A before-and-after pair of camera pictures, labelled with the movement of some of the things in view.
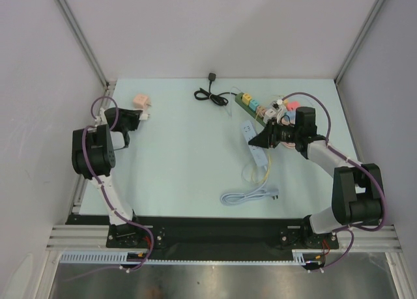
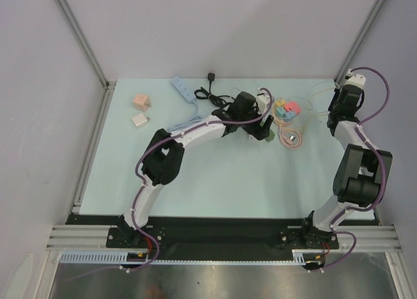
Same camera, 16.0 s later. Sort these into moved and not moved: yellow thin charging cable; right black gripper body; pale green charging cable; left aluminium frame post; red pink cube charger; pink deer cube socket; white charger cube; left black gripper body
Moved: right black gripper body; yellow thin charging cable; pale green charging cable; left black gripper body; white charger cube
Not moved: red pink cube charger; pink deer cube socket; left aluminium frame post
